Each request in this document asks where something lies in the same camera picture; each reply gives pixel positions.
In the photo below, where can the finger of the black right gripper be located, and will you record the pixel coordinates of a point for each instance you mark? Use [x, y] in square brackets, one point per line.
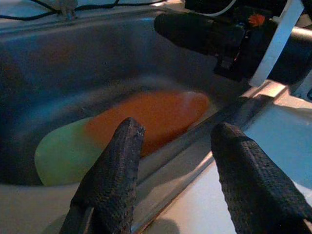
[185, 29]

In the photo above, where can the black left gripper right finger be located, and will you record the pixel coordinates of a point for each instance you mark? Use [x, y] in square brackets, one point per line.
[256, 182]

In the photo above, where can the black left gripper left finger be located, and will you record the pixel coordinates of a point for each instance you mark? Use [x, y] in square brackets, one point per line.
[114, 170]

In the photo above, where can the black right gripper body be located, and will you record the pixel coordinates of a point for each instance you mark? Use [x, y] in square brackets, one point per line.
[239, 44]

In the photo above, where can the orange plastic bowl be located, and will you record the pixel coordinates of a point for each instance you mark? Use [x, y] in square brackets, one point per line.
[158, 114]

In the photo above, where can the green plate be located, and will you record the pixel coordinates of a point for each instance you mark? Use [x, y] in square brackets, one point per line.
[63, 156]

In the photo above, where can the stainless steel sink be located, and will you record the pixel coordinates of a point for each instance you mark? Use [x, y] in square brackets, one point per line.
[73, 61]

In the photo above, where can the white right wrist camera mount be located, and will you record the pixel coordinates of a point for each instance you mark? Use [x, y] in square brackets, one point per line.
[280, 39]

